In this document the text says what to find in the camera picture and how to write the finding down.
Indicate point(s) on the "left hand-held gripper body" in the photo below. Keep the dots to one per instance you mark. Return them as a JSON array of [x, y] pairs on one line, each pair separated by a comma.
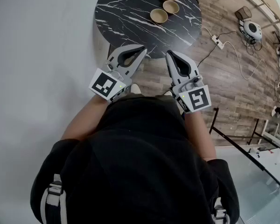
[[103, 84]]

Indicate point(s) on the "person's left shoe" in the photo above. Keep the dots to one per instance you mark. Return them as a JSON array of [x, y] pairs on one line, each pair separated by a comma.
[[135, 88]]

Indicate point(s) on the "black metal frame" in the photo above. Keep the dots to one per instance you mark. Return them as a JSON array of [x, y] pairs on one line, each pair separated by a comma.
[[224, 136]]

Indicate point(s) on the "person's left forearm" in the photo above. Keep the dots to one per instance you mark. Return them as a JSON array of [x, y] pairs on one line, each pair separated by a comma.
[[84, 120]]

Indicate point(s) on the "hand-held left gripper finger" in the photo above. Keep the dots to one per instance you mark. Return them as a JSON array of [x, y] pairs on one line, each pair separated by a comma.
[[136, 65], [115, 55]]

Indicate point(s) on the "white power strip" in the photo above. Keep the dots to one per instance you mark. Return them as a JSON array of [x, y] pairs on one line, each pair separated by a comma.
[[217, 41]]

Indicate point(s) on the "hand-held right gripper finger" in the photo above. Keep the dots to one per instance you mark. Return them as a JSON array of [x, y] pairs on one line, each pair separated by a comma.
[[192, 65], [172, 73]]

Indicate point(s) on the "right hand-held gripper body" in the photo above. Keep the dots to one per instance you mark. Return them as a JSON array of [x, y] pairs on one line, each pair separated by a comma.
[[197, 99]]

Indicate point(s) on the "round black marble table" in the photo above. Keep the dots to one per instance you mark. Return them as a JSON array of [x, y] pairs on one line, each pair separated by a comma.
[[130, 13]]

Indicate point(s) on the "person's black shirt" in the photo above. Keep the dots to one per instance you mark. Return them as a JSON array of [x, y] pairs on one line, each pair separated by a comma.
[[135, 160]]

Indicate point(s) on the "person's right shoe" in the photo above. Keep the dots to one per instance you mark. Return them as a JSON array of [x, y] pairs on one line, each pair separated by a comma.
[[168, 93]]

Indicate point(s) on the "white round floor device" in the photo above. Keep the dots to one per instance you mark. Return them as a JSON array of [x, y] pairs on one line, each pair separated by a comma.
[[253, 29]]

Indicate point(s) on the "person's right forearm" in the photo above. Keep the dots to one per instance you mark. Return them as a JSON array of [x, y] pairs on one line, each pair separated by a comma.
[[200, 134]]

